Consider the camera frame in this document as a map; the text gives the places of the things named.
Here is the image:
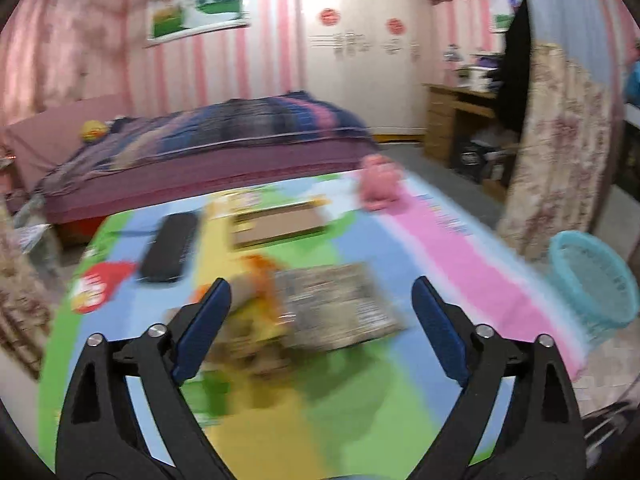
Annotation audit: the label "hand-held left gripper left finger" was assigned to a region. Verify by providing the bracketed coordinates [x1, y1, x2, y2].
[55, 277, 236, 480]

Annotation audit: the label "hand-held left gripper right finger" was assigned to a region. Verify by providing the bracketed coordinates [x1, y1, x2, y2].
[407, 276, 587, 480]

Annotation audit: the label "orange wrapper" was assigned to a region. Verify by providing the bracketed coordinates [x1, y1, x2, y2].
[200, 254, 287, 343]

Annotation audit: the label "grey printed packet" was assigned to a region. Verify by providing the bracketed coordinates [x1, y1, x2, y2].
[274, 262, 410, 352]

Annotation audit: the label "light blue woven basket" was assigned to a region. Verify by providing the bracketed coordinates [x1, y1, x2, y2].
[547, 230, 640, 347]

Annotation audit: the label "cartoon printed tablecloth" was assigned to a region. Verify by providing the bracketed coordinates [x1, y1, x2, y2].
[37, 170, 588, 480]

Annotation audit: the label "black zip case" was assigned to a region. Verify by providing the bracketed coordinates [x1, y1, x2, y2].
[138, 212, 200, 284]

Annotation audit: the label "brown phone case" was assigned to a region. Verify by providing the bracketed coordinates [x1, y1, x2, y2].
[232, 202, 329, 249]

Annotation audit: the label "purple bed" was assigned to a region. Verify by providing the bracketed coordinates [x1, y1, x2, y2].
[0, 92, 382, 241]

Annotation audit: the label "pink mug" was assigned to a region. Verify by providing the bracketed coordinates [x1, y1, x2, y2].
[359, 153, 404, 213]

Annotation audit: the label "white chair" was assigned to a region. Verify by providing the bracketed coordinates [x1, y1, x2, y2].
[9, 194, 63, 266]

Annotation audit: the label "striped patchwork blanket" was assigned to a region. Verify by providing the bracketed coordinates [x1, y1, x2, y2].
[42, 91, 372, 197]

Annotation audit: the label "person's patterned pants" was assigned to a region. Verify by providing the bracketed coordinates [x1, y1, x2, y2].
[581, 402, 635, 455]

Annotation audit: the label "wooden desk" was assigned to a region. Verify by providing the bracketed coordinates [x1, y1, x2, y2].
[423, 83, 521, 202]

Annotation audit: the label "yellow duck plush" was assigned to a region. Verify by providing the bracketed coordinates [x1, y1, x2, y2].
[81, 119, 109, 144]

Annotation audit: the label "white box on desk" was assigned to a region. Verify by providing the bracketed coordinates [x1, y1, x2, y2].
[454, 52, 502, 92]

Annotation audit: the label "dark hanging clothing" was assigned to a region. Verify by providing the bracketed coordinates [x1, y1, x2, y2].
[497, 0, 532, 134]

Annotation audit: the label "white wardrobe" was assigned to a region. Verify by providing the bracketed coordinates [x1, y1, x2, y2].
[298, 0, 432, 137]

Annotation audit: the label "pink patterned curtain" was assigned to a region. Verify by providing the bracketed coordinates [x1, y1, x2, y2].
[0, 0, 127, 127]

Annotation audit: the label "framed wedding picture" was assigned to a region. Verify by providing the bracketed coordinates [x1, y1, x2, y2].
[146, 0, 251, 44]

